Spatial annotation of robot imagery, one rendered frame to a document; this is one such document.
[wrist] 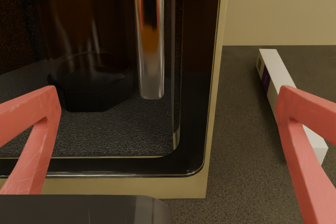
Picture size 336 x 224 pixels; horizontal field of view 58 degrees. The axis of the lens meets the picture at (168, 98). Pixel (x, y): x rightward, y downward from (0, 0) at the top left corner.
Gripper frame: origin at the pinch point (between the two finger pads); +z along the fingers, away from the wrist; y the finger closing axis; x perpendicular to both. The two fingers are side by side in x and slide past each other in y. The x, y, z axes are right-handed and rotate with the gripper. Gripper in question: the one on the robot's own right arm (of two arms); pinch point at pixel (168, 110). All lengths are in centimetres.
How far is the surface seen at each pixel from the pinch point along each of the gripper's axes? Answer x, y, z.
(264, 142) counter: 21.5, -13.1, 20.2
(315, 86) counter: 21.8, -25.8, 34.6
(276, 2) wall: 14, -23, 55
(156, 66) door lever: 1.0, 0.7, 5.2
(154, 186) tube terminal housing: 19.2, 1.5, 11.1
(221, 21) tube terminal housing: 0.8, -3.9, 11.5
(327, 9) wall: 15, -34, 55
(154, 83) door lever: 2.1, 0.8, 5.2
